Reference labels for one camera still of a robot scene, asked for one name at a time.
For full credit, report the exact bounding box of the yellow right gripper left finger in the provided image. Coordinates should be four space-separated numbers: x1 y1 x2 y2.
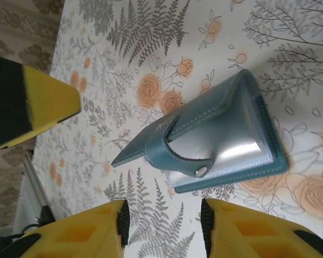
15 199 131 258

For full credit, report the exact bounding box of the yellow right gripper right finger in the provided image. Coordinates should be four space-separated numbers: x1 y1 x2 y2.
200 198 323 258

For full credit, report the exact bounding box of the blue leather card holder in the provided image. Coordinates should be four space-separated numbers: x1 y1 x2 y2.
111 69 289 194

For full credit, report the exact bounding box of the aluminium upright frame post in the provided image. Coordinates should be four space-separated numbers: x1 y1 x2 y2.
17 150 53 232

